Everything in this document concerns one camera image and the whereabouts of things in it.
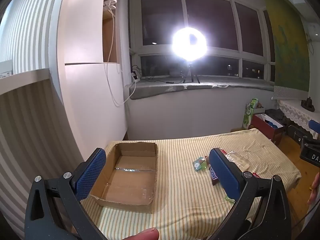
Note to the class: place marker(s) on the white lace cloth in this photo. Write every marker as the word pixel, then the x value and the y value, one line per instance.
pixel 297 113

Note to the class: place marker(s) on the white power strip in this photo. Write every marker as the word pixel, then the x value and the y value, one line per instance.
pixel 135 76

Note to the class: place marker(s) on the white cabinet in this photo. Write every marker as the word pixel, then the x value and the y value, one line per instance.
pixel 85 67

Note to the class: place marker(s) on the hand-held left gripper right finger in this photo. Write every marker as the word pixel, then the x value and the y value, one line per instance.
pixel 225 173

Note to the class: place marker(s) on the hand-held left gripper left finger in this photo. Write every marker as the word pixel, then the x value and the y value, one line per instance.
pixel 90 173

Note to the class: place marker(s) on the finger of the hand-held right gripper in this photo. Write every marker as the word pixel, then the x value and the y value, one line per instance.
pixel 313 125
pixel 296 133

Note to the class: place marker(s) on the green wall poster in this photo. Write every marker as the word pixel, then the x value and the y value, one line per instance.
pixel 287 45

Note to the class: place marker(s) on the person's right hand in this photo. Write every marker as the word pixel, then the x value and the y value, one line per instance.
pixel 315 190

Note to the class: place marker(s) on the small green snack packet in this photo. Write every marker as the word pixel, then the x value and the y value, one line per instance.
pixel 228 199

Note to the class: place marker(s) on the green tissue pack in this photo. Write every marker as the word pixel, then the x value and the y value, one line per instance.
pixel 250 115

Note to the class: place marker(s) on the dark figurine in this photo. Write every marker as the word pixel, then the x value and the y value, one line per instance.
pixel 308 104

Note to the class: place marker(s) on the striped table cloth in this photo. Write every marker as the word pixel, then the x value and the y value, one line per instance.
pixel 182 205

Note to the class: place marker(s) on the large window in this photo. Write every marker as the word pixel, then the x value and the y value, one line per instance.
pixel 212 22

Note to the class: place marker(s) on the brown chocolate bar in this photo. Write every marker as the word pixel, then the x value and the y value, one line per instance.
pixel 214 176

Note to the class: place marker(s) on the black tripod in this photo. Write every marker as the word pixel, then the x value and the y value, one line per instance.
pixel 191 73

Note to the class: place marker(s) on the red storage box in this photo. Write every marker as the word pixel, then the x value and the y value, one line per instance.
pixel 266 126

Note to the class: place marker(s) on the clear red-edged dates bag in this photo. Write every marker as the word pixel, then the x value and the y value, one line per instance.
pixel 255 175

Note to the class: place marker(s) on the clear bread bag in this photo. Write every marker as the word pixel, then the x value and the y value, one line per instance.
pixel 238 161

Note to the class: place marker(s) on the green egg snack packet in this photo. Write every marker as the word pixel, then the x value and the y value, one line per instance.
pixel 199 165

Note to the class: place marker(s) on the cardboard box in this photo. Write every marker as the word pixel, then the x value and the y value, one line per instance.
pixel 125 177

